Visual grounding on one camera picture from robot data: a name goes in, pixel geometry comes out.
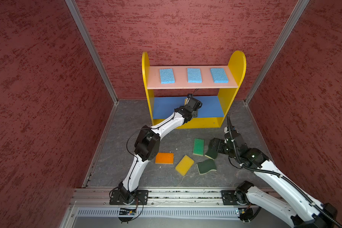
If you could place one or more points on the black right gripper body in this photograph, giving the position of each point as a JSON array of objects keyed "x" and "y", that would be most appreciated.
[{"x": 223, "y": 148}]

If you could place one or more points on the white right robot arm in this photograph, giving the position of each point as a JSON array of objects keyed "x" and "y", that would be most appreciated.
[{"x": 296, "y": 208}]

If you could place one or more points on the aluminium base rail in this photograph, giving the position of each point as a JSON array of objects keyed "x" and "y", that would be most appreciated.
[{"x": 174, "y": 207}]

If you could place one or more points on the dark green curved sponge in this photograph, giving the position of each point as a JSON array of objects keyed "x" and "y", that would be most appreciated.
[
  {"x": 206, "y": 166},
  {"x": 213, "y": 157}
]

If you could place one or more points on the blue sponge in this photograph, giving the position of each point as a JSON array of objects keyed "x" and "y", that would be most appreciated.
[
  {"x": 219, "y": 75},
  {"x": 194, "y": 75},
  {"x": 167, "y": 76}
]

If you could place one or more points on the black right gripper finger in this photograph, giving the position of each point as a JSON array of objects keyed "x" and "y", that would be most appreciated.
[
  {"x": 211, "y": 150},
  {"x": 214, "y": 142}
]

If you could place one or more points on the dark green curved sponge upper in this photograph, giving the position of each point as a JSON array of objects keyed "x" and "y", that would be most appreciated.
[{"x": 213, "y": 157}]

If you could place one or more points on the dark green curved sponge lower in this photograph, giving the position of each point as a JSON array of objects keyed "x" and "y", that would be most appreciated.
[{"x": 206, "y": 166}]

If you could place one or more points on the orange sponge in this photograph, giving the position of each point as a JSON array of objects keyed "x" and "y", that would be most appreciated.
[{"x": 164, "y": 158}]

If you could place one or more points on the green yellow scrub sponge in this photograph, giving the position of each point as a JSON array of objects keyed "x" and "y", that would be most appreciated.
[{"x": 198, "y": 147}]

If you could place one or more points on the aluminium corner frame post left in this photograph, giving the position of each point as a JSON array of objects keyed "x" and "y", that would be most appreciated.
[{"x": 75, "y": 12}]

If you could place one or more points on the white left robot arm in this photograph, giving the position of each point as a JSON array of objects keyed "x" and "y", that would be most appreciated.
[{"x": 147, "y": 147}]

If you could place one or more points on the aluminium corner frame post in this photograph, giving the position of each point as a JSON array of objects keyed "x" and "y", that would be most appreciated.
[
  {"x": 75, "y": 12},
  {"x": 284, "y": 35}
]

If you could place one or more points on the yellow wooden shelf unit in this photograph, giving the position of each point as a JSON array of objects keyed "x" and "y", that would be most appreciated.
[{"x": 214, "y": 108}]

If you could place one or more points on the aluminium corner frame post right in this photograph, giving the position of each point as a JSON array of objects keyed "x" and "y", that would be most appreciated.
[{"x": 284, "y": 35}]

